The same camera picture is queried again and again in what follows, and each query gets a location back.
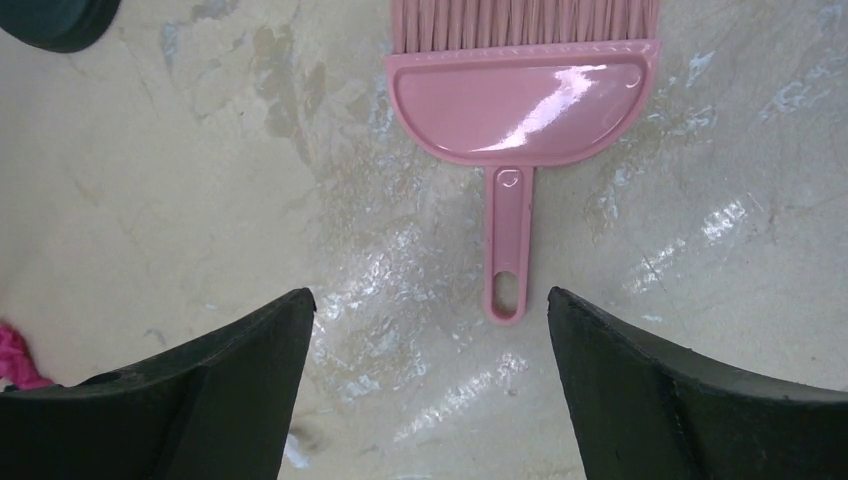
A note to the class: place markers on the gold microphone on black stand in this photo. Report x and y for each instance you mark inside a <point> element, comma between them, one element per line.
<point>59,26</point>

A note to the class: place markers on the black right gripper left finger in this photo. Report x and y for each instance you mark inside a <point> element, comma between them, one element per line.
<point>216,407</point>

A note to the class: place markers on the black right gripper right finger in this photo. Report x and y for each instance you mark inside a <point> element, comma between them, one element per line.
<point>643,407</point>

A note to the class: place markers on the pink paper scrap right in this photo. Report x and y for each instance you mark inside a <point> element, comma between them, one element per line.
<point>17,364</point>

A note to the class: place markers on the pink hand brush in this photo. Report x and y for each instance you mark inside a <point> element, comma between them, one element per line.
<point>514,86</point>

